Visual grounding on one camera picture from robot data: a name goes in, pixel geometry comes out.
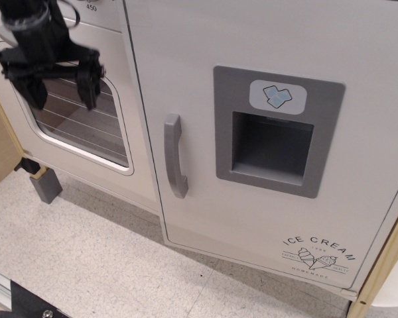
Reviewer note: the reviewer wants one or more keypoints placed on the white toy fridge door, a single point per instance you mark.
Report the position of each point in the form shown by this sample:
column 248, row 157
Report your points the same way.
column 331, row 240

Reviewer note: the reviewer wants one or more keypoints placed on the grey oven door handle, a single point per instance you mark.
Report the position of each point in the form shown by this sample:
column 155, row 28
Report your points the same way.
column 7, row 36

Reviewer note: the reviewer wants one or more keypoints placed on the light wood right post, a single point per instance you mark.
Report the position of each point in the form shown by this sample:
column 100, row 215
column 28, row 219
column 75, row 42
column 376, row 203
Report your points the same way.
column 380, row 271

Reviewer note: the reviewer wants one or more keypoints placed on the grey ice dispenser panel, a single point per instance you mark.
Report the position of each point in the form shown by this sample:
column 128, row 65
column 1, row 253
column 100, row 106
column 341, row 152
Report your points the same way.
column 274, row 131

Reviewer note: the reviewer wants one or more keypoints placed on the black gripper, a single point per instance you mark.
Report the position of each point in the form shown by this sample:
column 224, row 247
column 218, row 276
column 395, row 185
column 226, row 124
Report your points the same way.
column 41, row 45

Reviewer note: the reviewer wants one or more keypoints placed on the grey fridge door handle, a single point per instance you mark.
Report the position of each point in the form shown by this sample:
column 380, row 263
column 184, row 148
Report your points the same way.
column 172, row 134

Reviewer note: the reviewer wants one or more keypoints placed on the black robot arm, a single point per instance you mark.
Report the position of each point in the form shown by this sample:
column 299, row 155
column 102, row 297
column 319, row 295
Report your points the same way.
column 34, row 10

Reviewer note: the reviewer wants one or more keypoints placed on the white toy oven door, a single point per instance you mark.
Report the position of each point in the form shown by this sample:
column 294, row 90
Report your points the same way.
column 107, row 147

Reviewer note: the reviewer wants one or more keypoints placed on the grey kitchen foot block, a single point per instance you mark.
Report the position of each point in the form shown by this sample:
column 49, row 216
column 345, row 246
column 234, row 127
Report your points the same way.
column 47, row 186

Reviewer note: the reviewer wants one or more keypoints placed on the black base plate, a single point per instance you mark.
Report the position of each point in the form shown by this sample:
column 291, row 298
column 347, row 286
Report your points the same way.
column 27, row 304

